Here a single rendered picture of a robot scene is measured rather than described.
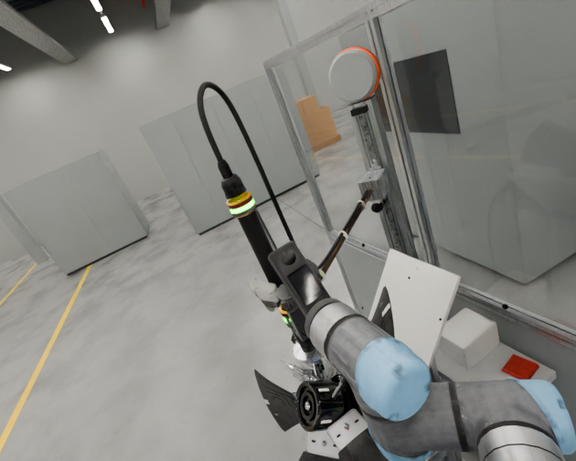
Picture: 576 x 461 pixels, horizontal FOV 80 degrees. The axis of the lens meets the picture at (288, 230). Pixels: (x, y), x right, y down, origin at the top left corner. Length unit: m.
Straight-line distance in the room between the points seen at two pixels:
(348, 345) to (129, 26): 12.85
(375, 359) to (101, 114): 12.65
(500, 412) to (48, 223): 8.04
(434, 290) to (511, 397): 0.59
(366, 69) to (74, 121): 12.18
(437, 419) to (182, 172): 5.89
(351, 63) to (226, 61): 12.00
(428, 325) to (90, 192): 7.35
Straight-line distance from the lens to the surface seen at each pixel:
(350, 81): 1.18
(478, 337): 1.39
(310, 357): 0.75
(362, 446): 0.94
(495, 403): 0.48
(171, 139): 6.11
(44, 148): 13.24
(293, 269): 0.52
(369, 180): 1.14
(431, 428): 0.49
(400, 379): 0.40
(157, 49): 12.95
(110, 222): 7.99
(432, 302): 1.04
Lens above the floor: 1.97
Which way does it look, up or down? 23 degrees down
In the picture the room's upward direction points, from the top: 23 degrees counter-clockwise
